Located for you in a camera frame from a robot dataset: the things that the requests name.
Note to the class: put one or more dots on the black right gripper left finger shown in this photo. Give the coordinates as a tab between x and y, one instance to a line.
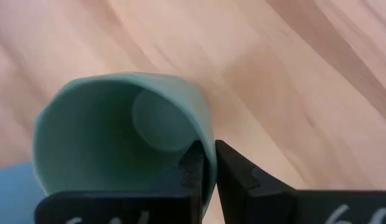
134	208

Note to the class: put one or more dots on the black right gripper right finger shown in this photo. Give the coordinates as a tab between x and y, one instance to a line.
274	205

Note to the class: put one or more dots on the green faceted mug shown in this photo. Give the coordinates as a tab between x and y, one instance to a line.
102	133

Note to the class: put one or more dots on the light blue faceted mug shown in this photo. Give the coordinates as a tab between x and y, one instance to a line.
12	196

